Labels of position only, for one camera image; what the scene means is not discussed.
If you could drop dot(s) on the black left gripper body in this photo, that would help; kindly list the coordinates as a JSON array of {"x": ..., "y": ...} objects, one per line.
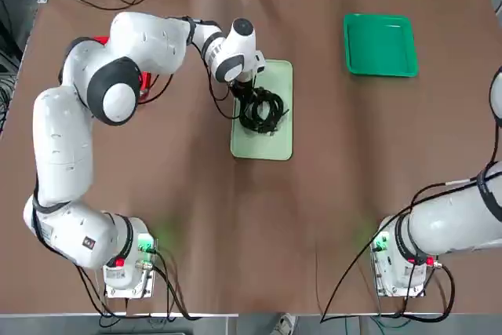
[{"x": 244, "y": 88}]

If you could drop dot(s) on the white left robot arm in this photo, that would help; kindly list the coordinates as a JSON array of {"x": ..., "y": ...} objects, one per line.
[{"x": 62, "y": 146}]

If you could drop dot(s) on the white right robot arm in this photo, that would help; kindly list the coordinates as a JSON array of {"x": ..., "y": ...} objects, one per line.
[{"x": 443, "y": 225}]

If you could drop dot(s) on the light green plastic tray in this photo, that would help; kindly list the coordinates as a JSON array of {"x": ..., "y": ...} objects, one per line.
[{"x": 263, "y": 146}]

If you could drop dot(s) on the dark green plastic tray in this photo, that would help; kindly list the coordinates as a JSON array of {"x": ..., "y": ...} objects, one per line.
[{"x": 380, "y": 44}]

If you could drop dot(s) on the red plastic tray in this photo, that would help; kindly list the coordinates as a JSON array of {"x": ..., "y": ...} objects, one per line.
[{"x": 101, "y": 40}]

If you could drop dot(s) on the person's shoe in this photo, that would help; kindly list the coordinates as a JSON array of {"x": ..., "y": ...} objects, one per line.
[{"x": 285, "y": 325}]

